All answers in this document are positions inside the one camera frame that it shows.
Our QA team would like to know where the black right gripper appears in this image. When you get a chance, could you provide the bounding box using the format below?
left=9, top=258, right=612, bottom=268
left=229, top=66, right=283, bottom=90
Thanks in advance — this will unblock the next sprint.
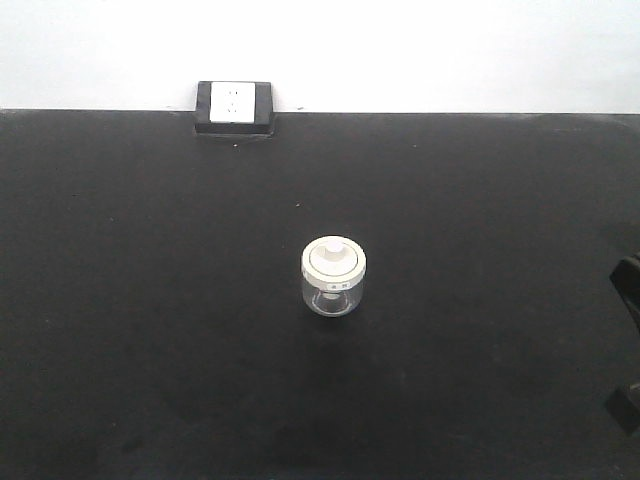
left=605, top=253, right=640, bottom=435

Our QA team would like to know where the glass jar with beige lid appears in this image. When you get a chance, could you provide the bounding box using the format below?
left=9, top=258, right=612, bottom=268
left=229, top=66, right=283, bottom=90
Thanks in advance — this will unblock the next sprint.
left=300, top=236, right=367, bottom=318

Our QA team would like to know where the black white power socket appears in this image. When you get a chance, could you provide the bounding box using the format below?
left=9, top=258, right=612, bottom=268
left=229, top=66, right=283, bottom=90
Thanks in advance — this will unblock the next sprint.
left=194, top=81, right=275, bottom=136

